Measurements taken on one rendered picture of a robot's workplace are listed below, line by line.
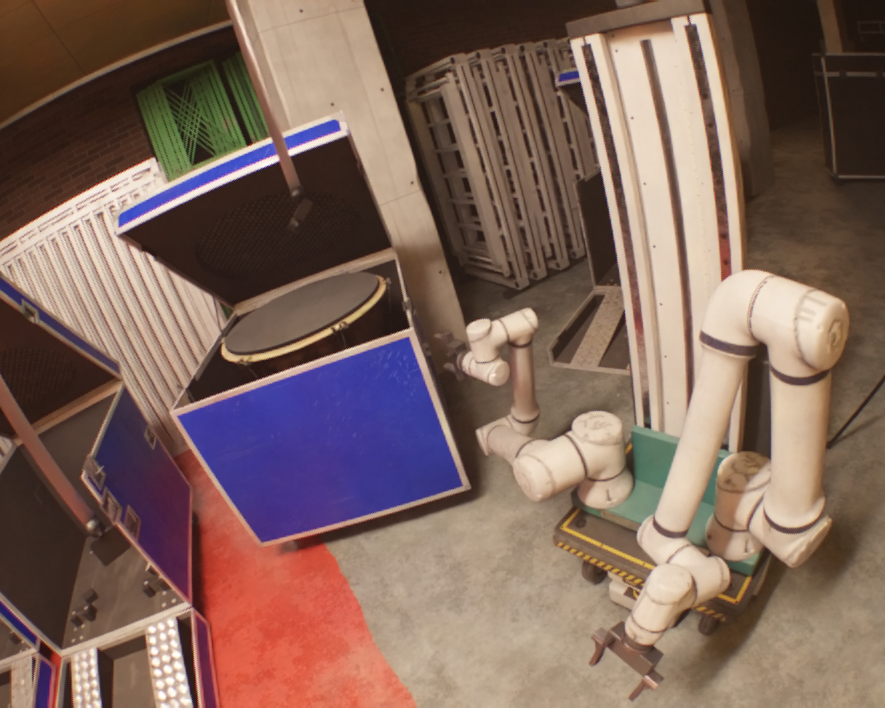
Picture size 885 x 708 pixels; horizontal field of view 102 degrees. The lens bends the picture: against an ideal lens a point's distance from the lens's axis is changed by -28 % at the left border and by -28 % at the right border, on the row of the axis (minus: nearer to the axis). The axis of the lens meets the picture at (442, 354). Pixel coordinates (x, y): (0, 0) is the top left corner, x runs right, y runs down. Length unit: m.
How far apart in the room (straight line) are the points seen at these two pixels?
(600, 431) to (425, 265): 2.00
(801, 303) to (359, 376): 1.47
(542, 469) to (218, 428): 1.25
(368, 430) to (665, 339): 1.15
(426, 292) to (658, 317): 2.06
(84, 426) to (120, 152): 2.72
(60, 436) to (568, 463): 2.70
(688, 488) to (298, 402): 1.39
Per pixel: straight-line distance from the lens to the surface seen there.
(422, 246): 3.16
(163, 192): 2.10
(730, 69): 6.24
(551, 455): 1.45
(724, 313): 0.91
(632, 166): 1.24
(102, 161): 4.98
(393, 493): 2.16
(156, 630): 2.49
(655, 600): 1.01
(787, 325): 0.83
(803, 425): 0.97
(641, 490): 1.67
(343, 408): 1.90
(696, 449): 1.01
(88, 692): 2.66
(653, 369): 1.44
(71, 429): 3.12
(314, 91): 2.97
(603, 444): 1.46
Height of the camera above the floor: 1.64
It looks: 26 degrees down
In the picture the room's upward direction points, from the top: 18 degrees counter-clockwise
